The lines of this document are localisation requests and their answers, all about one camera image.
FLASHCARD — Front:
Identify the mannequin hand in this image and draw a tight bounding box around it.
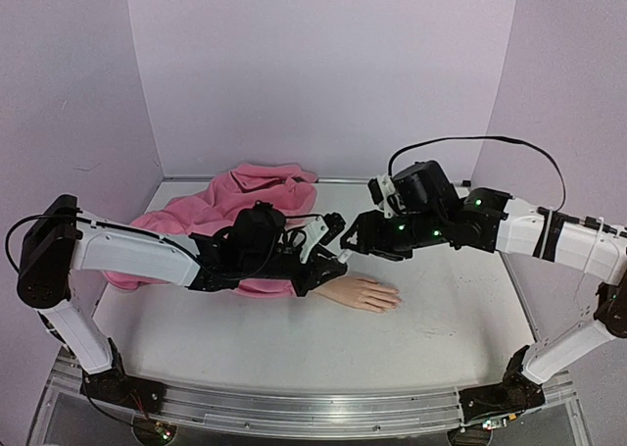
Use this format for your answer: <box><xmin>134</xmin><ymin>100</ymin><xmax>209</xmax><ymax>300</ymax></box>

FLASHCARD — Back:
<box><xmin>313</xmin><ymin>275</ymin><xmax>402</xmax><ymax>314</ymax></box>

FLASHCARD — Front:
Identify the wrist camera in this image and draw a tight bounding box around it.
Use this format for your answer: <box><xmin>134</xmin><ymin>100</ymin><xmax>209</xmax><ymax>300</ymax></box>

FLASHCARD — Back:
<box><xmin>367</xmin><ymin>174</ymin><xmax>406</xmax><ymax>219</ymax></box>
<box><xmin>286</xmin><ymin>213</ymin><xmax>346</xmax><ymax>264</ymax></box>

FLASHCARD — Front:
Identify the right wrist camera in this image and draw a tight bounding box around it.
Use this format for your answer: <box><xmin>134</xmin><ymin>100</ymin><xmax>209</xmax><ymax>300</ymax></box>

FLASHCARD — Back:
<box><xmin>367</xmin><ymin>174</ymin><xmax>406</xmax><ymax>219</ymax></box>

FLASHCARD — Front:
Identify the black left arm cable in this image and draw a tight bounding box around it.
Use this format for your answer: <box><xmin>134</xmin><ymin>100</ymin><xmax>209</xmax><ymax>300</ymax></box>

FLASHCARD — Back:
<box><xmin>4</xmin><ymin>212</ymin><xmax>79</xmax><ymax>275</ymax></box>

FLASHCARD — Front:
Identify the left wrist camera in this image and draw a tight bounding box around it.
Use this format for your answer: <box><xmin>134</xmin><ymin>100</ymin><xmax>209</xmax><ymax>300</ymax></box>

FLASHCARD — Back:
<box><xmin>286</xmin><ymin>213</ymin><xmax>346</xmax><ymax>264</ymax></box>

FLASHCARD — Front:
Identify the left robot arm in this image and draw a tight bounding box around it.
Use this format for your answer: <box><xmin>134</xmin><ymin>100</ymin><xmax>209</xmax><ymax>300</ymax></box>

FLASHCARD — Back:
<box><xmin>14</xmin><ymin>195</ymin><xmax>347</xmax><ymax>404</ymax></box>

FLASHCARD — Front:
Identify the pink sweatshirt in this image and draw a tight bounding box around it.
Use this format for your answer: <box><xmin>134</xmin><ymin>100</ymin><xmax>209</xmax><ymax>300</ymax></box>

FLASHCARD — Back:
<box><xmin>105</xmin><ymin>161</ymin><xmax>319</xmax><ymax>300</ymax></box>

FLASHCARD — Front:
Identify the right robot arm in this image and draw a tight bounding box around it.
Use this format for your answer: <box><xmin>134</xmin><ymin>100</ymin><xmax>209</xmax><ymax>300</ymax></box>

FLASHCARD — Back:
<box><xmin>341</xmin><ymin>161</ymin><xmax>626</xmax><ymax>384</ymax></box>

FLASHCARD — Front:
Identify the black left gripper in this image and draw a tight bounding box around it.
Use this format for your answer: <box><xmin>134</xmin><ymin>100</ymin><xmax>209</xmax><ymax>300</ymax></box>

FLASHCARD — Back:
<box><xmin>244</xmin><ymin>244</ymin><xmax>350</xmax><ymax>299</ymax></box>

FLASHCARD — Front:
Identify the aluminium table edge rail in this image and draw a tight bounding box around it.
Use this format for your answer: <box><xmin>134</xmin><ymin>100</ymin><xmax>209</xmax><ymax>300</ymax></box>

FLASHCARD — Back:
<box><xmin>161</xmin><ymin>173</ymin><xmax>471</xmax><ymax>184</ymax></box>

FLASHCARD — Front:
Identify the black right camera cable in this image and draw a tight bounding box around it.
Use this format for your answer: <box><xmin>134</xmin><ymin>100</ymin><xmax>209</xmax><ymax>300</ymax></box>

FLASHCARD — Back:
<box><xmin>387</xmin><ymin>135</ymin><xmax>567</xmax><ymax>210</ymax></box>

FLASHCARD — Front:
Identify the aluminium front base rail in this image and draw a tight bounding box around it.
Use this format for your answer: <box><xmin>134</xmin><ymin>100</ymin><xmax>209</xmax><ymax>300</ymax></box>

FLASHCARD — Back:
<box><xmin>43</xmin><ymin>352</ymin><xmax>584</xmax><ymax>437</ymax></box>

